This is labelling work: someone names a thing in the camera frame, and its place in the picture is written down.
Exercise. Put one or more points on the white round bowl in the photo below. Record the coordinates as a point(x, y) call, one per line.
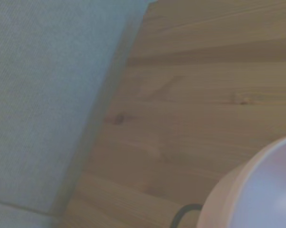
point(257, 190)

